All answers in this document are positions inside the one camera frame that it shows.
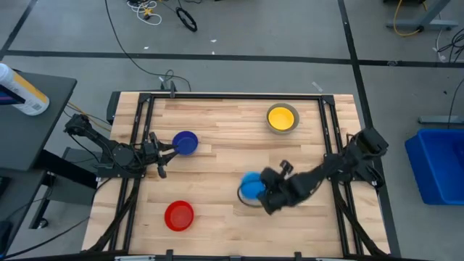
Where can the black aluminium table frame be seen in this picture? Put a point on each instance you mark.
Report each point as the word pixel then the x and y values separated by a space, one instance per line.
pixel 235 97

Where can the black side table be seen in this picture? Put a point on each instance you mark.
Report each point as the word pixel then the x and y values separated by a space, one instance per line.
pixel 25 123

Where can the dark blue bowl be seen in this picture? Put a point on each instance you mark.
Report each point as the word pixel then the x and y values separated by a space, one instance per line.
pixel 186 143

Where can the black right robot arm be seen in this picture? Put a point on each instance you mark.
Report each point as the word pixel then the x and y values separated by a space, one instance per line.
pixel 348 156

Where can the red bowl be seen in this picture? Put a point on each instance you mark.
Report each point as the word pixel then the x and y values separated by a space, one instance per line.
pixel 179 216

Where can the blue plastic bin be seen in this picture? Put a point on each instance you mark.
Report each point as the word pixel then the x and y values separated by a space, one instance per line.
pixel 436 166

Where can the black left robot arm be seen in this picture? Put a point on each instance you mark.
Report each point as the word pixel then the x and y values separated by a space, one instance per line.
pixel 121 156

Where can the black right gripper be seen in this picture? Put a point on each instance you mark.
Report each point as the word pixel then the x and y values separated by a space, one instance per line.
pixel 284 190

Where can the light blue bowl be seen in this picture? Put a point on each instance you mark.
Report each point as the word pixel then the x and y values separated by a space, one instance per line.
pixel 251 185

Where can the grey bowl with yellow inside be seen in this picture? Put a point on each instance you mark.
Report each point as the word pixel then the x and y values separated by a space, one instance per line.
pixel 282 119

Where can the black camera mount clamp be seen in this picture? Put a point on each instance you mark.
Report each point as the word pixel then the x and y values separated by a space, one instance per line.
pixel 171 87

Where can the white canister with yellow label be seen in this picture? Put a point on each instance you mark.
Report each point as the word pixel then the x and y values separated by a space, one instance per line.
pixel 22 90

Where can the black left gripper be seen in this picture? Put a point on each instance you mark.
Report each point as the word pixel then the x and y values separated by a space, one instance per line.
pixel 154 150

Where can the grey desk leg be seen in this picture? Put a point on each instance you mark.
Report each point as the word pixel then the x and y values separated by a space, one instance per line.
pixel 422 20

